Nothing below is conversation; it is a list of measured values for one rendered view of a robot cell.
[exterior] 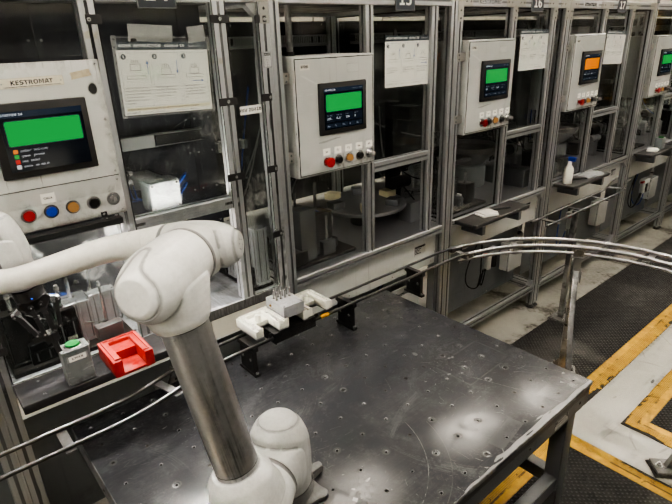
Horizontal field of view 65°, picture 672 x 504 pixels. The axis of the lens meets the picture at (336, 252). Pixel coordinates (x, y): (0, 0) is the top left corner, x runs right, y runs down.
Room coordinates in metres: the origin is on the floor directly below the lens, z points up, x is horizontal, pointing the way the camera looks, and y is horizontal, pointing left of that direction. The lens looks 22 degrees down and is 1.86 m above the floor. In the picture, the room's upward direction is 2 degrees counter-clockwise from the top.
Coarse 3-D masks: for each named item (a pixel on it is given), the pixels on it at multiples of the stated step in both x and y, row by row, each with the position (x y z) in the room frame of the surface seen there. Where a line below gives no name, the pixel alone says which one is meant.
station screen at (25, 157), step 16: (16, 112) 1.45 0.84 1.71; (32, 112) 1.47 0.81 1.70; (48, 112) 1.50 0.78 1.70; (64, 112) 1.52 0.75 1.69; (80, 112) 1.55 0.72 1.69; (0, 128) 1.42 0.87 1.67; (32, 144) 1.46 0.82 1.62; (48, 144) 1.48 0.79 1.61; (64, 144) 1.51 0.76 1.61; (80, 144) 1.54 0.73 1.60; (16, 160) 1.43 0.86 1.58; (32, 160) 1.45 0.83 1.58; (48, 160) 1.48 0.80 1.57; (64, 160) 1.50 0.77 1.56; (80, 160) 1.53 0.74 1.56
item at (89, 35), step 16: (80, 0) 1.62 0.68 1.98; (80, 16) 1.61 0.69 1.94; (80, 32) 1.63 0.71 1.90; (96, 32) 1.64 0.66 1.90; (224, 32) 1.90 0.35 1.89; (96, 48) 1.63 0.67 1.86; (224, 48) 1.90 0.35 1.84; (224, 80) 1.89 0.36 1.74; (224, 96) 1.88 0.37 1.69; (112, 112) 1.64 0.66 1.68; (224, 112) 1.88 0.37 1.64; (112, 128) 1.63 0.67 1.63; (128, 192) 1.64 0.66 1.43; (240, 192) 1.90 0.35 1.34; (128, 208) 1.63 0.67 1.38; (240, 272) 1.88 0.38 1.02
